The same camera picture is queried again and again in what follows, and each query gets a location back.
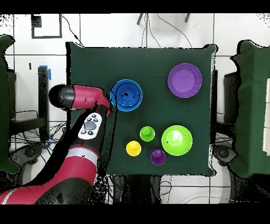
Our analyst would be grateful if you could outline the black equipment box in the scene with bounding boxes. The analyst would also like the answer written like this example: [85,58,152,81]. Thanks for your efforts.
[7,69,17,119]
[223,71,240,125]

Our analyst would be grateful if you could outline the black floor cable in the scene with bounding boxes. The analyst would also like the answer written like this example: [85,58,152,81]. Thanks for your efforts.
[60,14,85,47]

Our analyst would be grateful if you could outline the black floor stand base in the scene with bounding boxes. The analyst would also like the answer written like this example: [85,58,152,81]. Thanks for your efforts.
[213,144,238,166]
[9,142,46,167]

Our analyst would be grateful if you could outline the black metal stand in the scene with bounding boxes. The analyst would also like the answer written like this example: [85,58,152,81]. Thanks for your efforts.
[210,69,218,144]
[10,65,52,142]

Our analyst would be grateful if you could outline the yellow cup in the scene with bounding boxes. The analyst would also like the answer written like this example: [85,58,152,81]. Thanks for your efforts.
[126,140,142,157]

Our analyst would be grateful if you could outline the green cup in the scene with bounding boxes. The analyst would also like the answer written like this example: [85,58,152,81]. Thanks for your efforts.
[139,126,156,142]

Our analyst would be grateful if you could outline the purple cup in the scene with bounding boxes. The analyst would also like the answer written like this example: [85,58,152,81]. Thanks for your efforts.
[150,148,167,166]

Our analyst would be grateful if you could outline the large purple bowl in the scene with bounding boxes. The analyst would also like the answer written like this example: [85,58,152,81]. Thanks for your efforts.
[168,62,203,98]

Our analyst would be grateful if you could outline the large light blue bowl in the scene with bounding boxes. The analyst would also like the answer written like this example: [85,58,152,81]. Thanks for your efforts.
[110,79,143,112]

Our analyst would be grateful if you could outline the dark green tablecloth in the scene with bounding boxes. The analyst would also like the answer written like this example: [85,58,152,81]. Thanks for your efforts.
[66,41,218,176]

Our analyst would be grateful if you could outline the side table green cloth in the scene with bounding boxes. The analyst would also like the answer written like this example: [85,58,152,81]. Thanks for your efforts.
[228,40,270,178]
[0,34,21,175]

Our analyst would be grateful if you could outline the large green bowl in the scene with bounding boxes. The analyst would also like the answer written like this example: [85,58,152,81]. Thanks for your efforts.
[161,125,193,156]

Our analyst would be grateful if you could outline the camera tripod legs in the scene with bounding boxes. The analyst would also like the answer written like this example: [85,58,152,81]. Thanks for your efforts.
[136,13,191,25]

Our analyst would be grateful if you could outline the tangle of floor cables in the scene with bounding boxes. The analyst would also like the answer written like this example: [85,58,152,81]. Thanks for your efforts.
[9,109,68,159]

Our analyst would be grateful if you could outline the gray square floor frame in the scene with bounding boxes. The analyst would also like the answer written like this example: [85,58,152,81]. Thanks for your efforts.
[31,14,63,39]

